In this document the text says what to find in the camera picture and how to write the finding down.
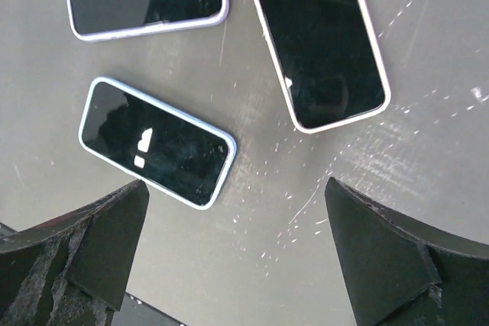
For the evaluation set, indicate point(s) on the silver-edged black phone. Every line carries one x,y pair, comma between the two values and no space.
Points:
156,142

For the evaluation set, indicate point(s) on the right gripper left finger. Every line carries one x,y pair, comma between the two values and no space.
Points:
73,269

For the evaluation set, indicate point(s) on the light blue phone case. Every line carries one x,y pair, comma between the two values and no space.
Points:
229,173

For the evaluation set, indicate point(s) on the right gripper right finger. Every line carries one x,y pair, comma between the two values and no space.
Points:
400,271

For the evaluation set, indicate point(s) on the pink phone case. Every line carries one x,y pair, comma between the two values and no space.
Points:
382,74

